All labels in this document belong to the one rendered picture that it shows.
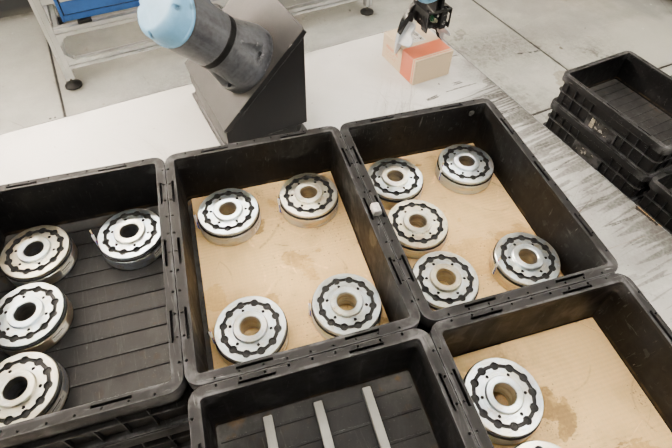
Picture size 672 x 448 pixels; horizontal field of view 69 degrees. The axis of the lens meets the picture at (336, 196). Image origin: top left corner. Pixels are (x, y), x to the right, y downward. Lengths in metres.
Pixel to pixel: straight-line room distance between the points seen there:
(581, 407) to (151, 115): 1.09
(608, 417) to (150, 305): 0.66
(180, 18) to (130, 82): 1.78
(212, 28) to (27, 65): 2.15
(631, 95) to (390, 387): 1.48
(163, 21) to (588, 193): 0.94
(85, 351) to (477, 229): 0.64
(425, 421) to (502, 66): 2.32
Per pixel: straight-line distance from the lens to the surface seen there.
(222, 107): 1.12
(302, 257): 0.82
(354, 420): 0.71
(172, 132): 1.27
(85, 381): 0.80
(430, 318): 0.66
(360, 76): 1.40
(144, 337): 0.80
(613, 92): 1.95
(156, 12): 0.99
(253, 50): 1.05
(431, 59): 1.37
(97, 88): 2.75
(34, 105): 2.77
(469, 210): 0.91
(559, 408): 0.78
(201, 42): 0.99
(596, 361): 0.83
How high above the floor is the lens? 1.51
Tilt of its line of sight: 49 degrees down
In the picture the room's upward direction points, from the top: 1 degrees clockwise
